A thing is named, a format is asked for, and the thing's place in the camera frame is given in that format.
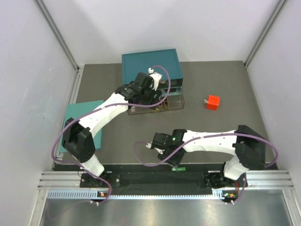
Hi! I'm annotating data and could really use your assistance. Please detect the teal drawer organizer box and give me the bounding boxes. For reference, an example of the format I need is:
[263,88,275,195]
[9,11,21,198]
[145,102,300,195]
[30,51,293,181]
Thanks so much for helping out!
[122,49,183,88]

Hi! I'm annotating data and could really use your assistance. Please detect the teal flat lid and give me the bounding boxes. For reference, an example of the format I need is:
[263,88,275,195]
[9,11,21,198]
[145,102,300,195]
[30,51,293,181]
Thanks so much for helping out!
[63,100,104,151]

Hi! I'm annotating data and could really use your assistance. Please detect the aluminium frame rail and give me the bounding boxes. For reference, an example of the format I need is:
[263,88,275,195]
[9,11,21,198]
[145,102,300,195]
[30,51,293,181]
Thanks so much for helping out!
[38,170,294,201]

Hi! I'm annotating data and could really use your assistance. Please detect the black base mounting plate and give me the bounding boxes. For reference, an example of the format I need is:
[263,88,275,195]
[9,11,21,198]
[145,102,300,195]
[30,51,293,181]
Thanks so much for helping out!
[79,171,248,189]

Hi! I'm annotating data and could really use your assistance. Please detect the orange red cube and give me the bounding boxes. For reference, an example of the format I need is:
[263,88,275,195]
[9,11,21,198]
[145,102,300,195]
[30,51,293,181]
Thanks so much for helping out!
[204,95,220,110]

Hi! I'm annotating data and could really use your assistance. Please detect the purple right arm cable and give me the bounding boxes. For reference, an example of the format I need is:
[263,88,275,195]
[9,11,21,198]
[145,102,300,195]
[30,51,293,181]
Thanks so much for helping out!
[133,133,280,205]

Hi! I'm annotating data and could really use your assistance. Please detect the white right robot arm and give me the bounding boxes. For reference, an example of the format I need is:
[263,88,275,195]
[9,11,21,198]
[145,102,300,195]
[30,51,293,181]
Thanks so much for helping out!
[146,125,266,189]

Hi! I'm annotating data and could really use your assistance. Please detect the bright green mascara tube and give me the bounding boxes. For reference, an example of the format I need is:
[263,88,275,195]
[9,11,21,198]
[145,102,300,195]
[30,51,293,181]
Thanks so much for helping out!
[172,167,186,171]

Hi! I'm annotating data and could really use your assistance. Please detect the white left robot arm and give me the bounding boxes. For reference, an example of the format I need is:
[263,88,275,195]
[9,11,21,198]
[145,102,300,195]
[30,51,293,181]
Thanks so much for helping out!
[61,68,162,187]

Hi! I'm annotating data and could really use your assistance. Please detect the clear acrylic drawer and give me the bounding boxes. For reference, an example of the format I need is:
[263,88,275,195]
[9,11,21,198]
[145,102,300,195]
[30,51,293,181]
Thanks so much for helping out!
[127,95,185,115]
[162,87,182,97]

